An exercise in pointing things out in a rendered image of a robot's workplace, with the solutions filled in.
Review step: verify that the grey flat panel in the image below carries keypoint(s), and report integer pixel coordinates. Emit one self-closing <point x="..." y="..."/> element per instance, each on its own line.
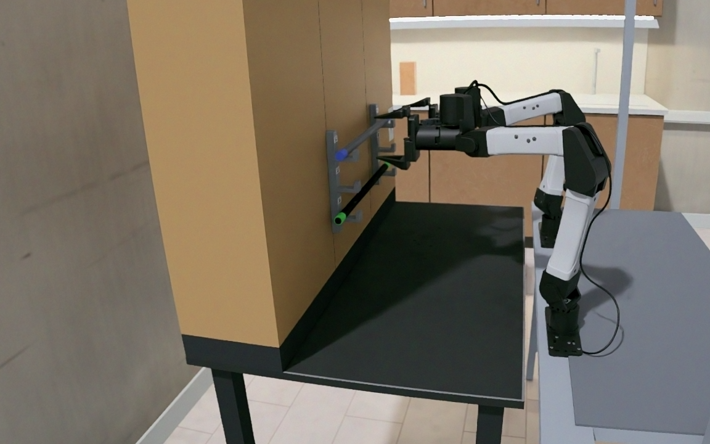
<point x="654" y="376"/>

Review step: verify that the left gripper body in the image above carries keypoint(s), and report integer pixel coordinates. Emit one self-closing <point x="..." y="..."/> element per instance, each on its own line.
<point x="421" y="137"/>

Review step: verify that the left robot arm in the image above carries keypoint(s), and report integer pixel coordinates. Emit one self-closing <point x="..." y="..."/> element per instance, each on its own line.
<point x="585" y="176"/>

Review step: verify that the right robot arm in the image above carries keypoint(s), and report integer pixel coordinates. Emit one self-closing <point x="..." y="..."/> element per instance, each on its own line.
<point x="548" y="197"/>

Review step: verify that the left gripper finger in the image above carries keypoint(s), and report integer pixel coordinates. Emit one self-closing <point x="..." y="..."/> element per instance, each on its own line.
<point x="396" y="114"/>
<point x="399" y="162"/>

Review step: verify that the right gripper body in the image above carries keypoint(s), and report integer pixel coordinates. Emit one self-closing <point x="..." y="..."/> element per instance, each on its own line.
<point x="433" y="110"/>

